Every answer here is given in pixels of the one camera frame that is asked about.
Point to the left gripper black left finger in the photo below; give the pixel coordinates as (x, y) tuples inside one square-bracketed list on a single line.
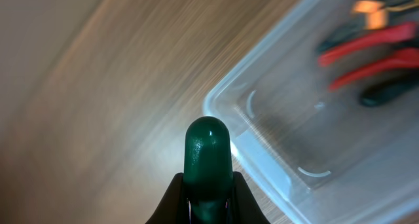
[(174, 205)]

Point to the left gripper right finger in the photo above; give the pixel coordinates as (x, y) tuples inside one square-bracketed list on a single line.
[(242, 208)]

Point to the green handled screwdriver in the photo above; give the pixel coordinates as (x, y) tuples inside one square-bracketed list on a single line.
[(207, 173)]

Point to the black red screwdriver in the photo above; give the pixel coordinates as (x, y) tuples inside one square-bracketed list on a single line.
[(385, 92)]

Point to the orange black pliers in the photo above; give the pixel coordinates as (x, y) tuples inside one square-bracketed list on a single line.
[(367, 15)]

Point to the red handled snips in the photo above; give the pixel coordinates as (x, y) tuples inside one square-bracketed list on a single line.
[(393, 48)]

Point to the clear plastic container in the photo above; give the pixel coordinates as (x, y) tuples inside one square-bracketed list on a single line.
[(318, 154)]

